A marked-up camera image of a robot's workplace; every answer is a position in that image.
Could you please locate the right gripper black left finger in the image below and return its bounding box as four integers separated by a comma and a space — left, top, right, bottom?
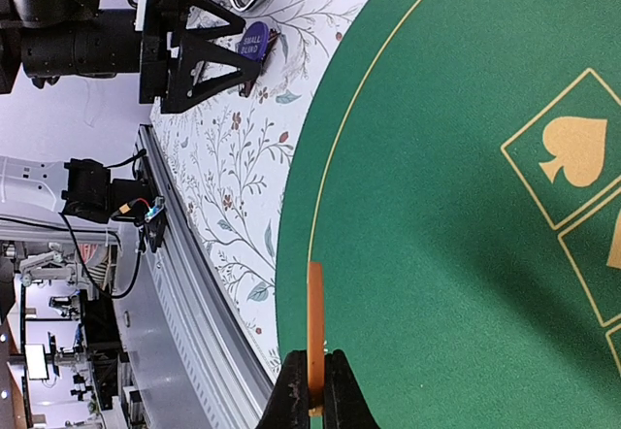
261, 350, 311, 429

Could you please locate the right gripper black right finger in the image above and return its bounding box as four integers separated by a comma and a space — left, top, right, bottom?
322, 349, 379, 429

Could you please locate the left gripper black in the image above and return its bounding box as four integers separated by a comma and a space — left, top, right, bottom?
139, 0, 245, 114

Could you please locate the purple small blind button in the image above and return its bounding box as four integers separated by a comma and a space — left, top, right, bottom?
237, 21, 271, 62

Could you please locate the orange big blind button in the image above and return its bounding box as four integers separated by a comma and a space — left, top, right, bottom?
307, 261, 325, 417

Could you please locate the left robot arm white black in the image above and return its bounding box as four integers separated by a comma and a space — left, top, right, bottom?
1, 0, 261, 114

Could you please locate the green round poker mat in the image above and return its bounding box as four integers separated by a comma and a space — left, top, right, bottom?
276, 0, 620, 428

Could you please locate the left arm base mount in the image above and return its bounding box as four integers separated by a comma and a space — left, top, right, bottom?
61, 159, 167, 251

